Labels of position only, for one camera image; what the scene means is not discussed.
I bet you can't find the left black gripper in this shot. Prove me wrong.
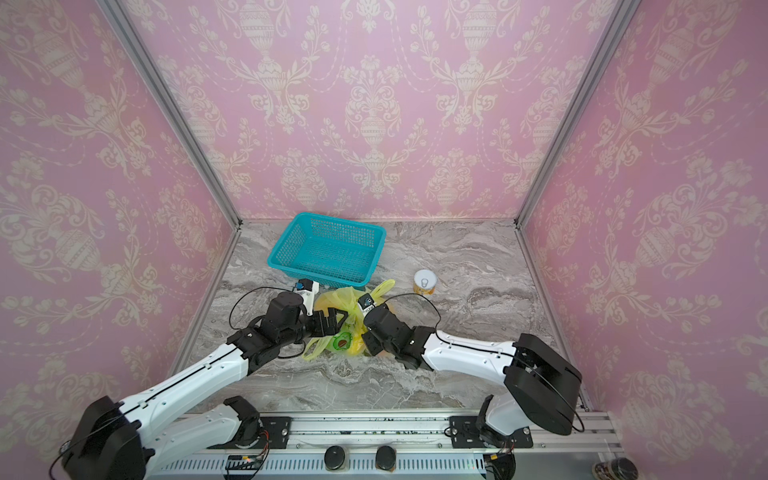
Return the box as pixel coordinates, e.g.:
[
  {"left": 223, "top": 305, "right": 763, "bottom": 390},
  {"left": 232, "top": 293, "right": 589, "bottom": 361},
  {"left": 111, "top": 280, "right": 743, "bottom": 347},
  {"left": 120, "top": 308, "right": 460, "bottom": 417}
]
[{"left": 279, "top": 306, "right": 350, "bottom": 349}]

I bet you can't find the yellow plastic bag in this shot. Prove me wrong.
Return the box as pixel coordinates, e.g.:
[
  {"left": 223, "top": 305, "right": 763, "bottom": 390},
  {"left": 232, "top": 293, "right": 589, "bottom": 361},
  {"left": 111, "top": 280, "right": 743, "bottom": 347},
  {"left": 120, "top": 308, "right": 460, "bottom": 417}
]
[{"left": 301, "top": 278, "right": 397, "bottom": 361}]

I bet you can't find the teal plastic basket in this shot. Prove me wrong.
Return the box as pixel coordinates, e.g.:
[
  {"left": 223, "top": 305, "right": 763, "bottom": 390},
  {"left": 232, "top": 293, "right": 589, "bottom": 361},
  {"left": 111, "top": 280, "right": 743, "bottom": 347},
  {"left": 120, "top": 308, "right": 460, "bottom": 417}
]
[{"left": 267, "top": 212, "right": 387, "bottom": 288}]

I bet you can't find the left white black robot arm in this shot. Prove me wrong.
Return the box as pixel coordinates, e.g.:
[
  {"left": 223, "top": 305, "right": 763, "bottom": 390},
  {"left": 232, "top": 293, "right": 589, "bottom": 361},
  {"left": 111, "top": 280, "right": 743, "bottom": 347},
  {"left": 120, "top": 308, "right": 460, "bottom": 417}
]
[{"left": 53, "top": 291, "right": 349, "bottom": 479}]

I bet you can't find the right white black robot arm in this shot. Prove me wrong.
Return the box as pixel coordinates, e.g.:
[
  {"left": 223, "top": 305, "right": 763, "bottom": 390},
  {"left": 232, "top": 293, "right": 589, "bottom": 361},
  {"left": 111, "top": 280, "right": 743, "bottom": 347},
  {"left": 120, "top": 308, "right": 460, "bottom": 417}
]
[{"left": 361, "top": 304, "right": 582, "bottom": 448}]

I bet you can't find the white yellow tin can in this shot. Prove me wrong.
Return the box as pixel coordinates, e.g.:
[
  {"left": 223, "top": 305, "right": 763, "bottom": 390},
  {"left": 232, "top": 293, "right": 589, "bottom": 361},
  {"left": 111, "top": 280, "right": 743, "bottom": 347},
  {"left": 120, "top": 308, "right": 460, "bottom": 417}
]
[{"left": 413, "top": 269, "right": 438, "bottom": 296}]

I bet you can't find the right black round knob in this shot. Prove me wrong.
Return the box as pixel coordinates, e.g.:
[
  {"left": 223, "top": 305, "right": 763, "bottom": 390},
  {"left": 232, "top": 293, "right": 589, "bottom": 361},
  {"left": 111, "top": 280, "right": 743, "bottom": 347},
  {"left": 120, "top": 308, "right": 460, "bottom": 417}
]
[{"left": 375, "top": 445, "right": 397, "bottom": 472}]

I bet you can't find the black round knob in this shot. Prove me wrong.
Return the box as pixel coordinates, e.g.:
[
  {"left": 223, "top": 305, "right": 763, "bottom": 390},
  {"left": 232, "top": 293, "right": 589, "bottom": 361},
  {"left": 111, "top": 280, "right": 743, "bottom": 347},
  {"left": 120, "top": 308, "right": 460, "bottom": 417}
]
[
  {"left": 323, "top": 445, "right": 347, "bottom": 471},
  {"left": 375, "top": 445, "right": 397, "bottom": 472}
]

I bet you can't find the left black round knob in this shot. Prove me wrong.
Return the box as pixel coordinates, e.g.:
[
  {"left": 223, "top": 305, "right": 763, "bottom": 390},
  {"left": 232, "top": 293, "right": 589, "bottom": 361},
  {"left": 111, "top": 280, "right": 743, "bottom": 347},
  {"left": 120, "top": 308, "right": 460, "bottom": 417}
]
[{"left": 323, "top": 445, "right": 347, "bottom": 471}]

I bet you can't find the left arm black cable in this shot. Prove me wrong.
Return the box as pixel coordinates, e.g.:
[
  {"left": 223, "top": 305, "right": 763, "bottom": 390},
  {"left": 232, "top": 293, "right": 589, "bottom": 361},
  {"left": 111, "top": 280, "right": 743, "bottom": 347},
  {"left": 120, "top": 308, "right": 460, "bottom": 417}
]
[{"left": 227, "top": 286, "right": 301, "bottom": 361}]

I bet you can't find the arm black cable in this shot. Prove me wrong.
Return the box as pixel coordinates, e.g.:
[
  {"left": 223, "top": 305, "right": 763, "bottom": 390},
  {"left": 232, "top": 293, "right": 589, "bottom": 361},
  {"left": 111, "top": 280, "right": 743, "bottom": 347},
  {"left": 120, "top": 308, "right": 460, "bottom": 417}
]
[
  {"left": 227, "top": 286, "right": 301, "bottom": 361},
  {"left": 381, "top": 292, "right": 586, "bottom": 433}
]

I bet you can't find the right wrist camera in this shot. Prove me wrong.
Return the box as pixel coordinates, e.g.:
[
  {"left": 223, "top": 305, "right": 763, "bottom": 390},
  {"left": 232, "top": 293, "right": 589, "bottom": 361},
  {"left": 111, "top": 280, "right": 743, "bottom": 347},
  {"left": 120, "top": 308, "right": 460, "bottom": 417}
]
[{"left": 357, "top": 293, "right": 376, "bottom": 316}]

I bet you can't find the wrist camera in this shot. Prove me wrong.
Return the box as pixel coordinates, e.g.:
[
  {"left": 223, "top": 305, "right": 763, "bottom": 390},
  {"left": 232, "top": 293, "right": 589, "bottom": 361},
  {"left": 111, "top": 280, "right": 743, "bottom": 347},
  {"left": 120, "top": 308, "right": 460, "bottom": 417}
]
[
  {"left": 294, "top": 278, "right": 319, "bottom": 317},
  {"left": 357, "top": 293, "right": 376, "bottom": 316}
]

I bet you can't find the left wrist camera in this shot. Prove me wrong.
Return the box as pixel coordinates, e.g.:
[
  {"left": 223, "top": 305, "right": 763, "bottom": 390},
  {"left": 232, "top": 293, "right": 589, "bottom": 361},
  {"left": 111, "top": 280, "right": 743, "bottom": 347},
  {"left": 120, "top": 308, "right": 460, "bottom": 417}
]
[{"left": 294, "top": 278, "right": 319, "bottom": 317}]

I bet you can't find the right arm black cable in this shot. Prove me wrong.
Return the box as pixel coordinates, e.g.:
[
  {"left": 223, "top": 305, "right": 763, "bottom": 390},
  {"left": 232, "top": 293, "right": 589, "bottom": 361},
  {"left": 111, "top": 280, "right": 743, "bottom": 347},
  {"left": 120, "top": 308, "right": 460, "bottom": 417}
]
[{"left": 381, "top": 292, "right": 586, "bottom": 433}]

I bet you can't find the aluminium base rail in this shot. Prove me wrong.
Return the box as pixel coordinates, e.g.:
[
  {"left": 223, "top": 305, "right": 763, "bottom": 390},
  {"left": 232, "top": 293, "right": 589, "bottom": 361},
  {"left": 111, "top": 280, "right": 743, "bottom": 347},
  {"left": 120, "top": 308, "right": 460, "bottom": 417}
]
[{"left": 153, "top": 409, "right": 624, "bottom": 479}]

